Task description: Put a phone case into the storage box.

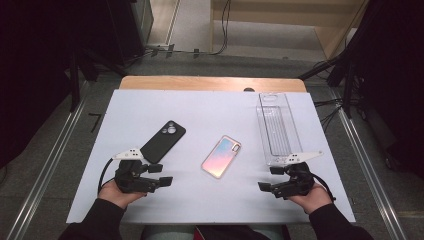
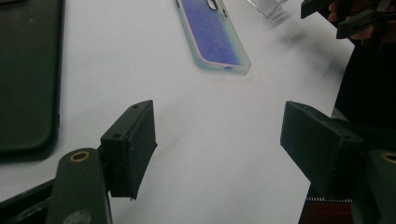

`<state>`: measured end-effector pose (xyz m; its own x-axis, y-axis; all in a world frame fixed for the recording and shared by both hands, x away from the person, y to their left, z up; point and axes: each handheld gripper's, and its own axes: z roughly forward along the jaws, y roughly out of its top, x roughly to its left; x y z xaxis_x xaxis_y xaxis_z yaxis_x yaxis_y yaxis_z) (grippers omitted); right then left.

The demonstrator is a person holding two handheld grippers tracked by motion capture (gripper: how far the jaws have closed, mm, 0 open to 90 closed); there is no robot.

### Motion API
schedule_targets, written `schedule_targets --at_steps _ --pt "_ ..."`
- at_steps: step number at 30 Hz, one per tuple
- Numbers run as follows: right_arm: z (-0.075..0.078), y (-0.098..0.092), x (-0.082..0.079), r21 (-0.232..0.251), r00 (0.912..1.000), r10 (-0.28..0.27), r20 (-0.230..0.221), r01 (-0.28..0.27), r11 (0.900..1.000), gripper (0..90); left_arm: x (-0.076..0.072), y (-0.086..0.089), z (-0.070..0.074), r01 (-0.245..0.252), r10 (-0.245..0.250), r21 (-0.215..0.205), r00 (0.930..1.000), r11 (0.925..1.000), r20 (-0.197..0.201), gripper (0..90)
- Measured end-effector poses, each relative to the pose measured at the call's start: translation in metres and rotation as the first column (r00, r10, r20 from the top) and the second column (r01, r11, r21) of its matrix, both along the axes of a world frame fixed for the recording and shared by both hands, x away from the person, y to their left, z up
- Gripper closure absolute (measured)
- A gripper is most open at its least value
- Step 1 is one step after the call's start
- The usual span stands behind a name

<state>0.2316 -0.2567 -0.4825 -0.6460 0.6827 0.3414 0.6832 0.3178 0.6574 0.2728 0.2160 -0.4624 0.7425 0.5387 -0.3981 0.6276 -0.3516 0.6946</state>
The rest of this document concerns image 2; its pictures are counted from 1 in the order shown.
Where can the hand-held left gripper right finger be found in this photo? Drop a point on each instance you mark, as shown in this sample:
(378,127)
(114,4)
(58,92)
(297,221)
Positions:
(320,149)

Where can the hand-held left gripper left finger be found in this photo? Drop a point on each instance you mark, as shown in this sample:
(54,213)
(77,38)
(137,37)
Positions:
(130,149)

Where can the clear slotted rack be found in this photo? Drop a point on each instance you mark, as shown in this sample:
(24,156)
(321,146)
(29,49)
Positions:
(267,7)

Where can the iridescent blue phone case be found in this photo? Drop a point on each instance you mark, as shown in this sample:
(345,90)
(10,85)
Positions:
(214,37)

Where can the black phone case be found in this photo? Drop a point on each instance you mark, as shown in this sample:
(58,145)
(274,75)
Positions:
(28,77)

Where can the dark red cloth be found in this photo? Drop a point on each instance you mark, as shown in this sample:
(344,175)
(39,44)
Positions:
(323,214)

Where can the white table board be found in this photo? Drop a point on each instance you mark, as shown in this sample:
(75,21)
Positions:
(218,124)

